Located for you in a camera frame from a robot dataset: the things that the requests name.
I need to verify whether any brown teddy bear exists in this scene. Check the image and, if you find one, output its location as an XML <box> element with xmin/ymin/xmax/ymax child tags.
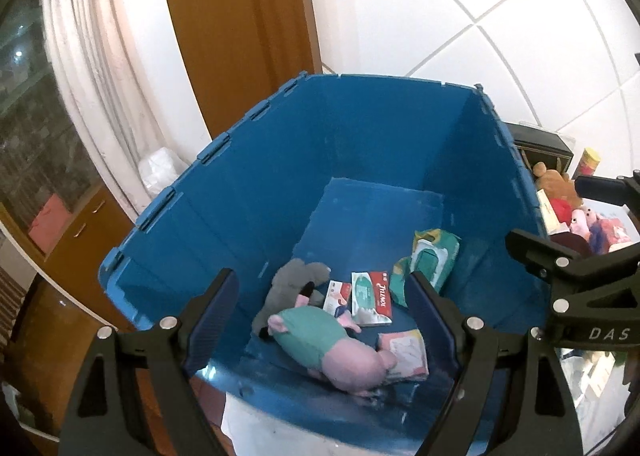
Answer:
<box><xmin>533</xmin><ymin>162</ymin><xmax>582</xmax><ymax>210</ymax></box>

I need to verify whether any green wet wipes pack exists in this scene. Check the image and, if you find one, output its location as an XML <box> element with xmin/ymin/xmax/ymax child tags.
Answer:
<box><xmin>390</xmin><ymin>228</ymin><xmax>460</xmax><ymax>307</ymax></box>

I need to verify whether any pink white tissue packet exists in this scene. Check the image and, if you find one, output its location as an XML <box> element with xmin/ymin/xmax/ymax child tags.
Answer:
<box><xmin>378</xmin><ymin>329</ymin><xmax>430</xmax><ymax>382</ymax></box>

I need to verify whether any black gold gift box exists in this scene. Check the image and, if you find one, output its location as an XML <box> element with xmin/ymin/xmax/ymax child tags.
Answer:
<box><xmin>506</xmin><ymin>123</ymin><xmax>573</xmax><ymax>174</ymax></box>

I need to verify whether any red green wipes packet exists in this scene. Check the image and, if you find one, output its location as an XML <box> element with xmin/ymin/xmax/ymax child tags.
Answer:
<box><xmin>352</xmin><ymin>272</ymin><xmax>393</xmax><ymax>327</ymax></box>

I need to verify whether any pink plush green shirt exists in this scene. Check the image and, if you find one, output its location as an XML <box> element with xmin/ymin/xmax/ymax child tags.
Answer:
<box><xmin>267</xmin><ymin>305</ymin><xmax>398</xmax><ymax>395</ymax></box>

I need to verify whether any small pink pig plush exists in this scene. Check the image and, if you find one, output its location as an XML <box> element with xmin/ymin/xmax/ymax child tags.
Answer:
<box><xmin>570</xmin><ymin>205</ymin><xmax>598</xmax><ymax>241</ymax></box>

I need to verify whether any white long box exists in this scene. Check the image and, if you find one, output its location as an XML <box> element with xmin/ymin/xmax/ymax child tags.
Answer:
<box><xmin>322</xmin><ymin>280</ymin><xmax>352</xmax><ymax>318</ymax></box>

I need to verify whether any beige tissue box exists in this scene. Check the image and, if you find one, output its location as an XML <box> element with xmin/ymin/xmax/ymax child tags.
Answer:
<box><xmin>536</xmin><ymin>189</ymin><xmax>561</xmax><ymax>235</ymax></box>

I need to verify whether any blue plastic storage crate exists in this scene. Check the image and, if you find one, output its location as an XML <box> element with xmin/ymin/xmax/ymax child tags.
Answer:
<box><xmin>99</xmin><ymin>75</ymin><xmax>549</xmax><ymax>454</ymax></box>

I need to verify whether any dark maroon round cushion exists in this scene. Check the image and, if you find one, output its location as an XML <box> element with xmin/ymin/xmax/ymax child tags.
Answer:
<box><xmin>549</xmin><ymin>231</ymin><xmax>593</xmax><ymax>259</ymax></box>

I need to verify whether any wooden cabinet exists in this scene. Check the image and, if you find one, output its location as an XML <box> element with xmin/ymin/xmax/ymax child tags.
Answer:
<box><xmin>1</xmin><ymin>183</ymin><xmax>134</xmax><ymax>331</ymax></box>

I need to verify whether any yellow red cylinder can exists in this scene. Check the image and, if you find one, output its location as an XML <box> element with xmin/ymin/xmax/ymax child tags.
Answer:
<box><xmin>573</xmin><ymin>147</ymin><xmax>601</xmax><ymax>179</ymax></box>

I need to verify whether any white curtain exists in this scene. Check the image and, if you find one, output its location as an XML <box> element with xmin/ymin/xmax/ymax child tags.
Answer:
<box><xmin>40</xmin><ymin>0</ymin><xmax>210</xmax><ymax>220</ymax></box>

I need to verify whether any grey fluffy plush toy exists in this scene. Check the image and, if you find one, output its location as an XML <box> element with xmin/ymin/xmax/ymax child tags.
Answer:
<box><xmin>252</xmin><ymin>257</ymin><xmax>331</xmax><ymax>335</ymax></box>

